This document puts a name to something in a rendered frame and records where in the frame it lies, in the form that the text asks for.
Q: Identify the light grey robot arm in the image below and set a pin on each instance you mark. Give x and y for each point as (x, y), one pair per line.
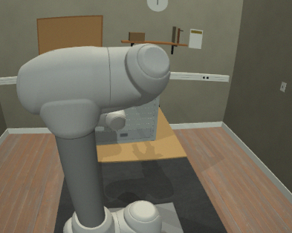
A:
(75, 90)

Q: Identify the tan wooden board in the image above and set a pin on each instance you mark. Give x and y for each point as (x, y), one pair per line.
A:
(166, 146)

